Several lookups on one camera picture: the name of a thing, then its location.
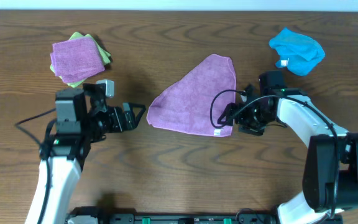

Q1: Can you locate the purple microfibre cloth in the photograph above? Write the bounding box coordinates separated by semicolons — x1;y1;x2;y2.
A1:
147;54;237;137

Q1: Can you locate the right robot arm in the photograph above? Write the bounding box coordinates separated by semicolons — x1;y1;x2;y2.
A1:
210;85;358;223

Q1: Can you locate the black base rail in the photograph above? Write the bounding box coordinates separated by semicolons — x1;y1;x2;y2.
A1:
65;207;279;224

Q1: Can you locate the crumpled blue cloth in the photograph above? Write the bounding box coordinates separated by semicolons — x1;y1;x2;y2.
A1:
268;28;326;77

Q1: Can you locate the folded purple cloth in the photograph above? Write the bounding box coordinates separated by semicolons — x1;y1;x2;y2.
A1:
50;37;106;85

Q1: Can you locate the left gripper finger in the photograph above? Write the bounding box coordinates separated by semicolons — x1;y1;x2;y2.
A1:
122;102;146;113
132;109;146;129

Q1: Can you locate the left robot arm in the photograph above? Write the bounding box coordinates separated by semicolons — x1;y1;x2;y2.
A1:
25;84;146;223

